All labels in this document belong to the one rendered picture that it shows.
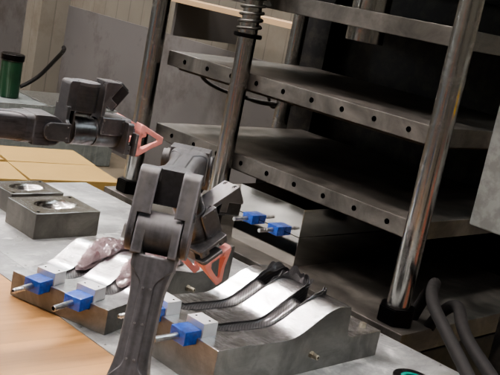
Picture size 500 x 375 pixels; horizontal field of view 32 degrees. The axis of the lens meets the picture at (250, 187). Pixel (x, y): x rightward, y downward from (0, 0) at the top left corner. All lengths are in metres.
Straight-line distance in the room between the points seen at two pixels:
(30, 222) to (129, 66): 5.12
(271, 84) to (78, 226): 0.71
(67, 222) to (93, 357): 0.73
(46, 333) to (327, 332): 0.57
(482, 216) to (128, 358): 1.23
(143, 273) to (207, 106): 5.25
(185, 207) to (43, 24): 7.11
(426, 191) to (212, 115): 4.34
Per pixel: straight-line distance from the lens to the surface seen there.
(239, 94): 2.67
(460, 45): 2.16
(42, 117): 1.69
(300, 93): 2.54
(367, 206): 2.38
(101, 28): 7.85
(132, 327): 1.25
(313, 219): 2.55
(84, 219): 2.42
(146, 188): 1.26
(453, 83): 2.16
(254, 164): 2.66
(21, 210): 2.40
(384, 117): 2.35
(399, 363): 2.01
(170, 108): 6.86
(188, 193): 1.26
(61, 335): 1.81
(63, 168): 4.91
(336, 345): 1.88
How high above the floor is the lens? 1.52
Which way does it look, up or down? 12 degrees down
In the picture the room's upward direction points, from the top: 11 degrees clockwise
